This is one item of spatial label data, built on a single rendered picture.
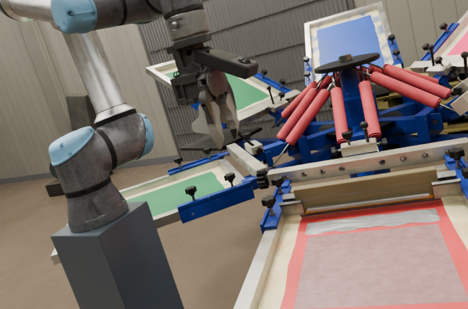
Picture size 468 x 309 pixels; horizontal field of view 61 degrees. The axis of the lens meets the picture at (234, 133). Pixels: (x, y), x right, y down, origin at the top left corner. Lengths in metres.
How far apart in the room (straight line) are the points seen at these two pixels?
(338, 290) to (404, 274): 0.15
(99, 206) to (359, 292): 0.63
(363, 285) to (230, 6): 4.80
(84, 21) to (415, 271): 0.84
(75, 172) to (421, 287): 0.81
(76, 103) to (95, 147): 6.08
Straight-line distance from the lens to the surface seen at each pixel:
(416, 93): 1.79
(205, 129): 0.74
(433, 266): 1.01
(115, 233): 1.02
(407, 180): 1.23
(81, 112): 7.08
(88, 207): 1.03
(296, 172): 1.47
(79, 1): 0.74
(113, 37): 6.78
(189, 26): 0.73
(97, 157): 1.03
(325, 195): 1.24
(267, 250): 1.10
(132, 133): 1.07
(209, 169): 2.09
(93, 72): 1.10
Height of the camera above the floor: 1.52
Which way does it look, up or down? 12 degrees down
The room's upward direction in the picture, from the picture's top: 16 degrees counter-clockwise
